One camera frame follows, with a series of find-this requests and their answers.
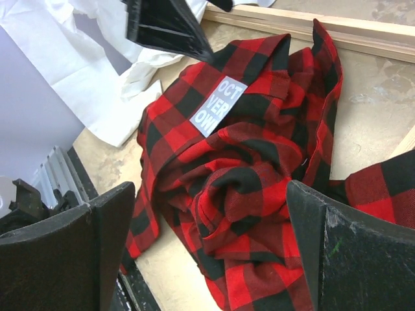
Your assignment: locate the wooden clothes rack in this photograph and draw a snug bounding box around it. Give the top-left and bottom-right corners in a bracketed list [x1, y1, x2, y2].
[200, 5, 415, 163]

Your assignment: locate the white garment on hanger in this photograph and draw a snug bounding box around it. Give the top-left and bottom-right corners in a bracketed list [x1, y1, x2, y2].
[1, 1, 180, 147]

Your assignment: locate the red black plaid shirt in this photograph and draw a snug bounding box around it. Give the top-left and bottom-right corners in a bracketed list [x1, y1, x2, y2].
[121, 21, 414, 310]

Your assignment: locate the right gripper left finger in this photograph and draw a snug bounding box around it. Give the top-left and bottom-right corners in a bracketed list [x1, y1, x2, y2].
[1, 181, 135, 310]

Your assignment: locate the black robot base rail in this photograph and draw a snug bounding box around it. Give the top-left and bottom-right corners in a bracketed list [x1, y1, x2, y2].
[1, 147, 159, 310]

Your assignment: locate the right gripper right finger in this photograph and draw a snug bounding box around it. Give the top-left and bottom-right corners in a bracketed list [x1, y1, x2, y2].
[286, 181, 414, 310]

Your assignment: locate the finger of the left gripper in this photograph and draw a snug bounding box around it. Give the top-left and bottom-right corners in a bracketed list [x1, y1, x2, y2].
[124, 0, 213, 62]

